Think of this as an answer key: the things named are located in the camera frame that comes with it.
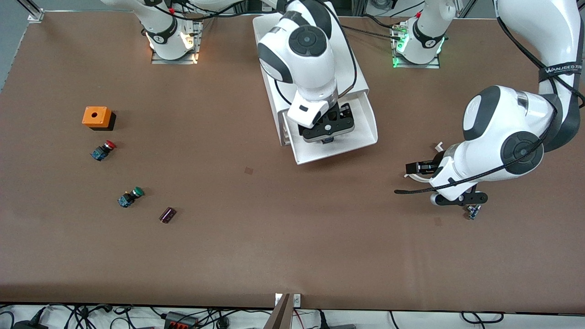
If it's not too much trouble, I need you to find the white plastic drawer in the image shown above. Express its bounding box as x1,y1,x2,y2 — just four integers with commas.
283,90,379,165

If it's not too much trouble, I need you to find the white drawer cabinet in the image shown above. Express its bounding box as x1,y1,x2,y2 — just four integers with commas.
253,13,370,148

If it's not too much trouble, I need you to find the black connector block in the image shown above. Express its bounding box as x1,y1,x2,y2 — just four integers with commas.
405,159,445,177

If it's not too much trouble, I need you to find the black power strip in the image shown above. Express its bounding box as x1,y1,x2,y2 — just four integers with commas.
164,311,198,329

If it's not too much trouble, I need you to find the black table cable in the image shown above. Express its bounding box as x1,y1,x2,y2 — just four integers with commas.
340,24,404,42

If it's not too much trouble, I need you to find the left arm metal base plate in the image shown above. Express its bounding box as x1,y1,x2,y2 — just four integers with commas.
392,21,442,69

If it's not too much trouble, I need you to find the black looped floor cable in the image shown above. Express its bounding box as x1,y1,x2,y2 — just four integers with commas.
461,311,505,324

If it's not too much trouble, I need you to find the black velcro cable strap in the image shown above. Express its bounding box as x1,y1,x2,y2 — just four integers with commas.
538,61,585,83

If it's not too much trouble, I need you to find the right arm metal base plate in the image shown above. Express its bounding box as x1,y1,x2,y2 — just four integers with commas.
150,20,202,65

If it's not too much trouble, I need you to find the brown angled post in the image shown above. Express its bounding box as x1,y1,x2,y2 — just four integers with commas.
264,293,292,329

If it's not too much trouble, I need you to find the green push button switch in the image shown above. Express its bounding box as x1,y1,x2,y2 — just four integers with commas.
117,186,145,208

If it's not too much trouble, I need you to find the red push button switch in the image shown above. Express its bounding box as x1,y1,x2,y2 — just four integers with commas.
90,140,117,161

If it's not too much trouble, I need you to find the orange button enclosure box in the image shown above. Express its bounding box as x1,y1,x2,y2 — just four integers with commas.
82,106,117,132

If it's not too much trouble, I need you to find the aluminium profile post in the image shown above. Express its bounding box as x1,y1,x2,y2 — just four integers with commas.
17,0,45,23

